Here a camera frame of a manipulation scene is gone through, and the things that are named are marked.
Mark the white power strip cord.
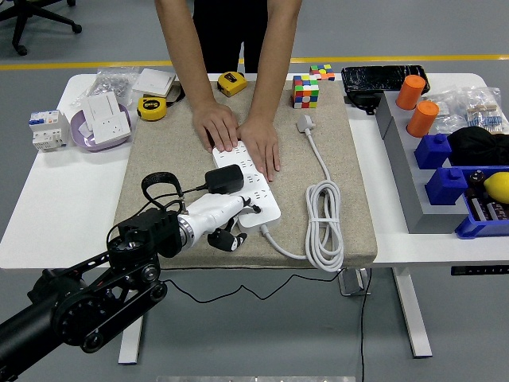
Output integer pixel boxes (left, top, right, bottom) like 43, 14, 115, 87
260, 114, 345, 273

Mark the black office chair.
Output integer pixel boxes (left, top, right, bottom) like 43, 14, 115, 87
0, 0, 83, 57

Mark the metal under-table bracket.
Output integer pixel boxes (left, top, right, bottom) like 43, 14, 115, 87
336, 267, 373, 298

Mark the black table control panel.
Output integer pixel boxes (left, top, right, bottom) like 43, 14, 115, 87
450, 265, 509, 276

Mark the person's left hand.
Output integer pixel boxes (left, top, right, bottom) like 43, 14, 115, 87
237, 117, 282, 183

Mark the clear bag of resistors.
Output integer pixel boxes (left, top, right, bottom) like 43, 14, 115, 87
463, 85, 505, 134

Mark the person's right hand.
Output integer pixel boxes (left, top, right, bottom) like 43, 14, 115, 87
192, 99, 239, 153

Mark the clear plastic parts bag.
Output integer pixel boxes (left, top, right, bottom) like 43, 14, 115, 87
424, 89, 470, 134

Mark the dark small parts row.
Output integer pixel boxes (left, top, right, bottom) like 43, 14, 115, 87
468, 186, 509, 222

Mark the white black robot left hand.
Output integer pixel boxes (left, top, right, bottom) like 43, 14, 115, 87
185, 193, 263, 253

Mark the round yellow tape measure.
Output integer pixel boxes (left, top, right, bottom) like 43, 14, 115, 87
136, 81, 186, 122

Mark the square yellow tape measure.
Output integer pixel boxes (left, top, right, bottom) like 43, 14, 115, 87
216, 71, 248, 98

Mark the clear bag of screws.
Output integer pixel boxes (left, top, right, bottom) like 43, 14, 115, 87
70, 66, 141, 109

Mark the white table leg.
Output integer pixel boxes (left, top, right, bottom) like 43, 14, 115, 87
391, 267, 433, 358
118, 314, 146, 365

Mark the blue plastic bin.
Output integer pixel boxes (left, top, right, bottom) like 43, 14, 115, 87
453, 166, 509, 240

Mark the yellow lemon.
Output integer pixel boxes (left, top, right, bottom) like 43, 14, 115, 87
482, 171, 509, 205

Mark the purple bowl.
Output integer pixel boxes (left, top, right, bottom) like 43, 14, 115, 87
69, 103, 133, 154

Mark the white power strip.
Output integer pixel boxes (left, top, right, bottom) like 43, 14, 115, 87
212, 141, 282, 230

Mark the small colourful puzzle cube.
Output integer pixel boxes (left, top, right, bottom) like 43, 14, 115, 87
309, 64, 336, 82

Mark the grey stepped block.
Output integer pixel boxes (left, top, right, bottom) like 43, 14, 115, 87
375, 90, 467, 235

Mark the orange cylinder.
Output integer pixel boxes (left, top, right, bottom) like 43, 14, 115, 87
394, 74, 426, 111
405, 99, 440, 138

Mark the black crackled tray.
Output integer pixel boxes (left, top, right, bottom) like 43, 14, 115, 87
340, 64, 432, 98

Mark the black power adapter plug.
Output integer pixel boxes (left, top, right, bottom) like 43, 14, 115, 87
204, 164, 245, 195

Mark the person's body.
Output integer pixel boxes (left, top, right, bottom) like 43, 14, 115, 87
192, 0, 275, 75

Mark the blue peg block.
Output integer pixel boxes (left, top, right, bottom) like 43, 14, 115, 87
424, 166, 468, 207
413, 132, 453, 170

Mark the large colourful puzzle cube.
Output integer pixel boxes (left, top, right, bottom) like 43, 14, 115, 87
291, 74, 321, 110

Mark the black pouch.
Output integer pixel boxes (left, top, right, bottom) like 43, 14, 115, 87
344, 91, 381, 116

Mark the thin black adapter cord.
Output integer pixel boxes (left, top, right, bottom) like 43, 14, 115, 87
106, 181, 345, 304

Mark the black hanging power cable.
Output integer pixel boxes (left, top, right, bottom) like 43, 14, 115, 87
359, 268, 374, 382

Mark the flat white switch plate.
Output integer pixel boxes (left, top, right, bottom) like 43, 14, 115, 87
130, 68, 177, 98

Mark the white wall socket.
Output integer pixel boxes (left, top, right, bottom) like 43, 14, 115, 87
91, 112, 133, 146

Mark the white circuit breaker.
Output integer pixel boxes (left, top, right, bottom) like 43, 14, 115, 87
27, 109, 70, 153

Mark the white switch panel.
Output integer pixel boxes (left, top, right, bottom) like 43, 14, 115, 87
81, 91, 122, 132

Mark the grey-brown fabric mat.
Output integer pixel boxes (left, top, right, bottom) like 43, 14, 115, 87
113, 79, 379, 271

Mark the black cloth bundle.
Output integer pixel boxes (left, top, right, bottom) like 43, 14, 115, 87
445, 126, 509, 168

